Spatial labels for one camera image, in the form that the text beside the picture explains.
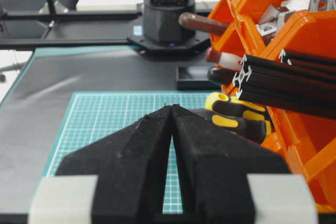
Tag dark brown handle screwdriver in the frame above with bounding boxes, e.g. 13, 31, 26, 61
178, 12, 229, 36

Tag black aluminium extrusion profile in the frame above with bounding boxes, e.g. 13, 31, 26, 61
233, 55, 335, 119

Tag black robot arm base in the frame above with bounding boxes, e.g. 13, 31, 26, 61
128, 0, 210, 55

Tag yellow black screwdriver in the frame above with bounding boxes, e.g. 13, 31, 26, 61
205, 92, 272, 144

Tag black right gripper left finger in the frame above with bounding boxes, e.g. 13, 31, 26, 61
55, 106, 172, 223

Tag black metal frame rail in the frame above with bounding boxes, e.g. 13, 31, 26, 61
1, 11, 141, 49

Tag small black tray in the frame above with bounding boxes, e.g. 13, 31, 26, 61
176, 66, 220, 91

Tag orange bin with extrusions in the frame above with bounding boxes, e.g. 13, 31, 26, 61
229, 10, 335, 213

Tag orange bin with screwdrivers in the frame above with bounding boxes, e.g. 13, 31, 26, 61
208, 0, 253, 59

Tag orange bin with brackets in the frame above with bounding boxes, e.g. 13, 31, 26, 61
232, 0, 335, 60

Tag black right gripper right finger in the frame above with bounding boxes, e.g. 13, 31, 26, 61
172, 104, 290, 223

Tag silver metal corner brackets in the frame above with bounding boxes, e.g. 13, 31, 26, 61
256, 0, 335, 38

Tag green cutting mat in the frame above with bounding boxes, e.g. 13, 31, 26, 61
43, 91, 218, 215

